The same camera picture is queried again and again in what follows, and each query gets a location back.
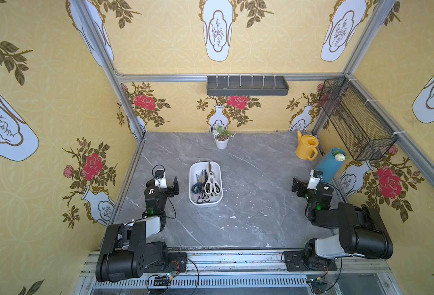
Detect dark blue scissors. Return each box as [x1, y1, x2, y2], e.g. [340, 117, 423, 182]
[191, 170, 205, 194]

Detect white plastic storage box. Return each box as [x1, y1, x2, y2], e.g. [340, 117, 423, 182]
[189, 161, 223, 208]

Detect pink handled scissors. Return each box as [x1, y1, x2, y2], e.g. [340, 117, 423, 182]
[195, 170, 210, 204]

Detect white kitchen shears front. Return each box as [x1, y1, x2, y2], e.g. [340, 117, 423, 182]
[204, 162, 221, 197]

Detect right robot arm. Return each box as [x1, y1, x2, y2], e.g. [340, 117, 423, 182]
[282, 178, 393, 272]

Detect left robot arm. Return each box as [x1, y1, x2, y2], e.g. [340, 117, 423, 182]
[95, 178, 179, 282]

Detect teal bottle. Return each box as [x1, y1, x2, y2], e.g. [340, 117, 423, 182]
[315, 147, 347, 183]

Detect yellow watering can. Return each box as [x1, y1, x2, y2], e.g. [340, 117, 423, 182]
[295, 130, 319, 162]

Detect small potted plant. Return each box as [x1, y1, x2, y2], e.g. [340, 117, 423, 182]
[213, 125, 235, 149]

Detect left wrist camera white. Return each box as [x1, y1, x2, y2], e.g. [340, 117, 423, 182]
[153, 168, 167, 189]

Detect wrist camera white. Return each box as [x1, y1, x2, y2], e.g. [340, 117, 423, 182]
[153, 168, 167, 189]
[307, 170, 323, 190]

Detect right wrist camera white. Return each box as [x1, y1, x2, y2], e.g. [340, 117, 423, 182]
[307, 170, 323, 190]

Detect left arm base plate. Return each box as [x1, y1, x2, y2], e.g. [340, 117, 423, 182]
[143, 252, 188, 274]

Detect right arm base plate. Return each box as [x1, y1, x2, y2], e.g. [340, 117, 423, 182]
[282, 250, 337, 272]

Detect black wire mesh basket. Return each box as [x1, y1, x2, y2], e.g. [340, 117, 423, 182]
[319, 78, 398, 161]

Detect aluminium front rail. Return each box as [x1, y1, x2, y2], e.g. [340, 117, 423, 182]
[73, 248, 402, 295]

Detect grey wall shelf rack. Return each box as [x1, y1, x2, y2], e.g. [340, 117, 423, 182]
[206, 74, 289, 97]

